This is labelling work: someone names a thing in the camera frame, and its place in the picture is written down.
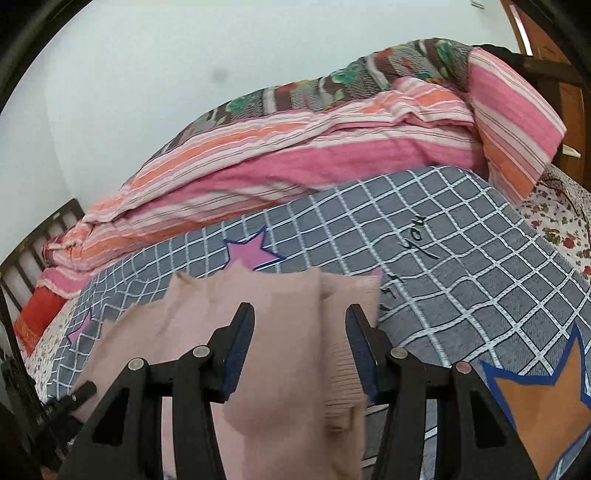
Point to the dark wooden headboard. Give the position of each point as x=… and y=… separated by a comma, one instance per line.
x=24, y=264

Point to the grey checked bed blanket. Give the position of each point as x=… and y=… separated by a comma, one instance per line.
x=464, y=275

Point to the pink orange striped quilt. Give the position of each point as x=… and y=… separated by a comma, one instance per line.
x=501, y=128

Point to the pink knit sweater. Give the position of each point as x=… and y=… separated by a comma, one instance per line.
x=298, y=411

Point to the brown floral patterned quilt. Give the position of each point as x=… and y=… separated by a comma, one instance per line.
x=435, y=60

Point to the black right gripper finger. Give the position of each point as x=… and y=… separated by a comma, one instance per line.
x=122, y=439
x=441, y=421

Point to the black opposite right gripper finger tip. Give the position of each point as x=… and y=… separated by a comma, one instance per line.
x=71, y=402

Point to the red pillow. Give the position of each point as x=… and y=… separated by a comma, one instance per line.
x=36, y=316

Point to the white floral bed sheet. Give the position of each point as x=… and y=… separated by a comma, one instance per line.
x=559, y=209

